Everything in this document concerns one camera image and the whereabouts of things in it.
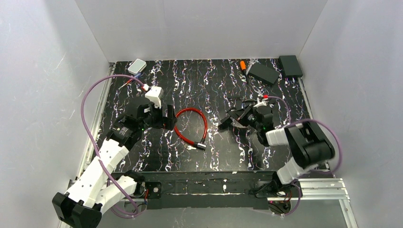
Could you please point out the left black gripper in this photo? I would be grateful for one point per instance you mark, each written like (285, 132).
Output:
(167, 114)

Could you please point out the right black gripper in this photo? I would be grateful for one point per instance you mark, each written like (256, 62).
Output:
(240, 113)

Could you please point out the red cable lock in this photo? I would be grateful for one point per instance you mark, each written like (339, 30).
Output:
(194, 132)

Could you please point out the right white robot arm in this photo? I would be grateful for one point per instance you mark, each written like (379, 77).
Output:
(307, 143)

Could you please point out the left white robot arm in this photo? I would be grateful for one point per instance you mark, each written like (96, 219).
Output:
(84, 203)

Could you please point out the black comb strip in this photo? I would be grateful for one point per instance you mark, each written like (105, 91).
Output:
(235, 98)

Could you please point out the red blue pen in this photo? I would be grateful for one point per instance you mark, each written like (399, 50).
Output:
(130, 80)

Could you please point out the black flat box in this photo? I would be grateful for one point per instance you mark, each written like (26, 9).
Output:
(264, 74)

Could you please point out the white rectangular box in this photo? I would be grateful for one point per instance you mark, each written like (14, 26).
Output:
(137, 66)

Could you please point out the black box in corner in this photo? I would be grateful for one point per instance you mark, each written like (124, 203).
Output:
(290, 66)

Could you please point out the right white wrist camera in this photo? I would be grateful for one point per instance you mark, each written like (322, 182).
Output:
(261, 101)

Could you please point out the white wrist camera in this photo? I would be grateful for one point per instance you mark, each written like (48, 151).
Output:
(154, 95)
(261, 101)

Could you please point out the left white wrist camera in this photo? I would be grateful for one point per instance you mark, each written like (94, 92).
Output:
(154, 95)

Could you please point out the orange-handled screwdriver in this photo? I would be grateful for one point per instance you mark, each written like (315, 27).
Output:
(243, 68)

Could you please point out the aluminium frame rail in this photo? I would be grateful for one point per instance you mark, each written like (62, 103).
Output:
(95, 126)

